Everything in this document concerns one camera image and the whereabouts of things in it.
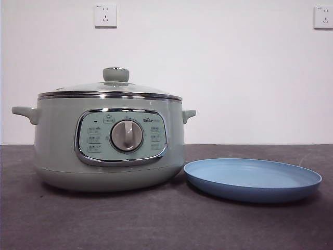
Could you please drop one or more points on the glass lid with green knob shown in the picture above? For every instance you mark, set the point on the glass lid with green knob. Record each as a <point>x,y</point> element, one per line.
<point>116,74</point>

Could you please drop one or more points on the blue round plate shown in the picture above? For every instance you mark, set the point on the blue round plate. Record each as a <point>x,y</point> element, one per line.
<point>249,177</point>

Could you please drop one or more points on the pale green electric steamer pot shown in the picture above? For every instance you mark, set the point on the pale green electric steamer pot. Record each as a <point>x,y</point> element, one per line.
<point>59,145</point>

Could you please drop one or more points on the white wall socket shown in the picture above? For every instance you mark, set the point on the white wall socket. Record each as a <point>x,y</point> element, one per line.
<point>323,17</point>
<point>105,15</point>

